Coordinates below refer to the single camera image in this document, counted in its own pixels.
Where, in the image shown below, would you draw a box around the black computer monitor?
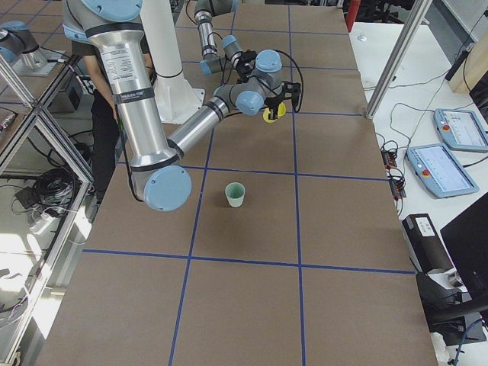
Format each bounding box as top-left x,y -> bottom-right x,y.
416,195 -> 487,332

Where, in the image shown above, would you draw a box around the black cardboard box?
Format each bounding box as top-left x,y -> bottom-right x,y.
402,213 -> 454,274

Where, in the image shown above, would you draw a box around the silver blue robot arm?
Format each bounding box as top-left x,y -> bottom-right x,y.
63,1 -> 285,211

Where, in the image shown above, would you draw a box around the blue teach pendant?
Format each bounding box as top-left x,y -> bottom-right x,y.
406,143 -> 479,198
434,108 -> 487,153

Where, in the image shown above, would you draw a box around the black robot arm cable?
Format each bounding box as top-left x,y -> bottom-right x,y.
207,32 -> 305,115

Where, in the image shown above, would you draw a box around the far blue teach pendant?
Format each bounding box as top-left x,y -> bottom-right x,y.
434,108 -> 487,153

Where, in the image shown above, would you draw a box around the yellow plastic cup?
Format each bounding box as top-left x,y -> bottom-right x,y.
262,103 -> 287,124

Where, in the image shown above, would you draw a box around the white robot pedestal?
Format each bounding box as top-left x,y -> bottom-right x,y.
140,0 -> 205,124

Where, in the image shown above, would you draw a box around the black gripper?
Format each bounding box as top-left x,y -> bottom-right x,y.
265,91 -> 286,120

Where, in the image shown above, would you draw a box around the brown paper table mat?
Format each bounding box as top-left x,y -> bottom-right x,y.
37,5 -> 436,365

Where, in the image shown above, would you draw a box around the aluminium frame post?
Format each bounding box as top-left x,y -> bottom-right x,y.
364,0 -> 432,120

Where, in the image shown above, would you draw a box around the near blue teach pendant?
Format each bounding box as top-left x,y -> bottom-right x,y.
406,143 -> 479,198

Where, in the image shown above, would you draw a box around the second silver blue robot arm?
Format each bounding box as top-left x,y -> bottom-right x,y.
194,0 -> 257,82

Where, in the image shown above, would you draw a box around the green plastic cup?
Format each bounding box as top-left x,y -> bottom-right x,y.
224,182 -> 246,208

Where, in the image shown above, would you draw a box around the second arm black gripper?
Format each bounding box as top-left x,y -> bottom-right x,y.
235,50 -> 256,79

